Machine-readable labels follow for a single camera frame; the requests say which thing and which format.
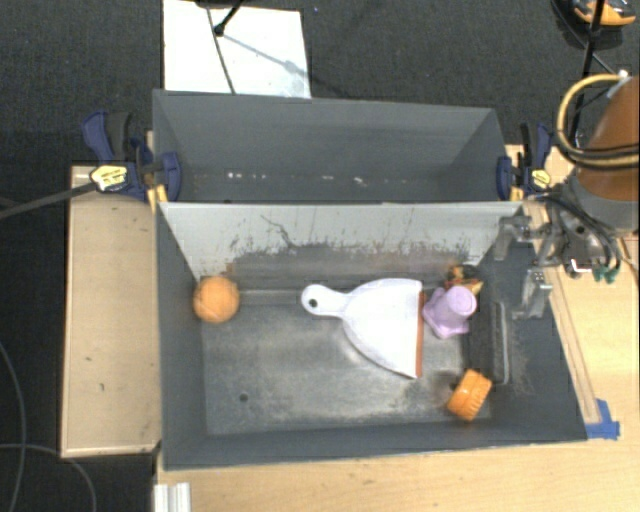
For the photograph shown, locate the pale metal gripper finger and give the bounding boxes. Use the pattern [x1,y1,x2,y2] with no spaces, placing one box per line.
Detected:
[494,214,534,261]
[511,269,554,321]

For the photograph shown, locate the small multicoloured toy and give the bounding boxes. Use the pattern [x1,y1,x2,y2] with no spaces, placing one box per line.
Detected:
[444,263,485,297]

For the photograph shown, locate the dark grey sponge block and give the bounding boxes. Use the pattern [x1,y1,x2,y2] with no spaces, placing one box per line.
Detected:
[468,299,512,386]

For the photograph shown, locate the purple plastic cup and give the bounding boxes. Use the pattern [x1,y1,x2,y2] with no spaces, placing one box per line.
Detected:
[421,285,479,341]

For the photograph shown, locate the white dustpan with red-brown edge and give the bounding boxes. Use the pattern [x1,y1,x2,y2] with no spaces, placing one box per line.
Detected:
[300,278,427,380]

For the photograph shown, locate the grey metal bin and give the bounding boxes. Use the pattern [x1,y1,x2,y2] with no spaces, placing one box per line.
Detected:
[151,88,589,472]

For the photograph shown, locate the orange ball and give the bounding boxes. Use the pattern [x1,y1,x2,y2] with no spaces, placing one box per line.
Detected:
[192,274,242,325]

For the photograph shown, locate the pale wood board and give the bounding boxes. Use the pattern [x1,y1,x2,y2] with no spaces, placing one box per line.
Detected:
[59,164,164,459]

